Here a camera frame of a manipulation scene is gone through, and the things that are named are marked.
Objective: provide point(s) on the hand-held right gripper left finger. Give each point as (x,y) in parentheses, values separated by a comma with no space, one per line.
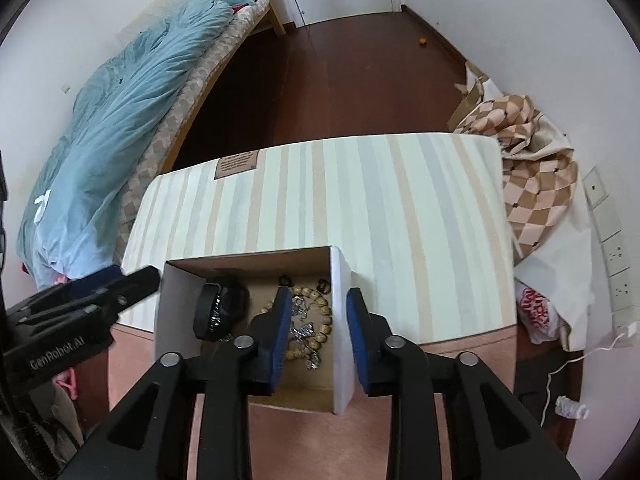
(280,335)

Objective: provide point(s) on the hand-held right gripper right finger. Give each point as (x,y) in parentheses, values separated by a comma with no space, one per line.
(357,340)

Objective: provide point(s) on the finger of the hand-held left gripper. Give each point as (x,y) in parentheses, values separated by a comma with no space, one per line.
(142,280)
(95,280)

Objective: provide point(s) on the white cardboard box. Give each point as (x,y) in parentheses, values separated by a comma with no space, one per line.
(342,360)

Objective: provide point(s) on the black smart band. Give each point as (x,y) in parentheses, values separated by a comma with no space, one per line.
(202,310)

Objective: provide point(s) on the white tissue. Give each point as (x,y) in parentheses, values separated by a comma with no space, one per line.
(41,206)

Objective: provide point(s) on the blue duvet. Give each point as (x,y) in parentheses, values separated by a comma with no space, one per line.
(125,125)

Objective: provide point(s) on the white bag with red print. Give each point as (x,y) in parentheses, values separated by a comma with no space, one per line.
(537,310)

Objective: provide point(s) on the brown checkered cloth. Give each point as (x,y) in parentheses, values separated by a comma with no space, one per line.
(535,180)

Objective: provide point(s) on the white wall outlet panel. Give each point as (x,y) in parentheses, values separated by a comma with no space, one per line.
(612,240)

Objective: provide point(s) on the wooden bed frame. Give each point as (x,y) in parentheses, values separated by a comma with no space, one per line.
(274,15)

